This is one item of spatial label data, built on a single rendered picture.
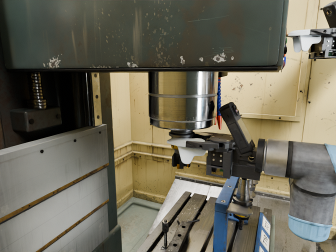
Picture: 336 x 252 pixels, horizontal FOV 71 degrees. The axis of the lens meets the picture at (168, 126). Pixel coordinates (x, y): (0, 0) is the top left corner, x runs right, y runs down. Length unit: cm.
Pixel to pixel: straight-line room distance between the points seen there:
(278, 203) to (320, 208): 114
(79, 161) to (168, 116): 50
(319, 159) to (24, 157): 71
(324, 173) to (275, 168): 8
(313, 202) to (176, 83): 34
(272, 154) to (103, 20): 42
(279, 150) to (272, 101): 103
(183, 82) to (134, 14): 15
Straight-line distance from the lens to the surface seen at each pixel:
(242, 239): 121
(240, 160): 54
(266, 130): 156
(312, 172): 52
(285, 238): 156
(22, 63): 70
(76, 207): 98
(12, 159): 76
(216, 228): 83
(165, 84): 49
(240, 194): 81
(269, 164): 51
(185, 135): 55
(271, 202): 168
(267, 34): 40
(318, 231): 57
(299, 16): 155
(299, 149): 51
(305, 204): 54
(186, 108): 48
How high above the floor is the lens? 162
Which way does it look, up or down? 12 degrees down
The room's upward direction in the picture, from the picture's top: straight up
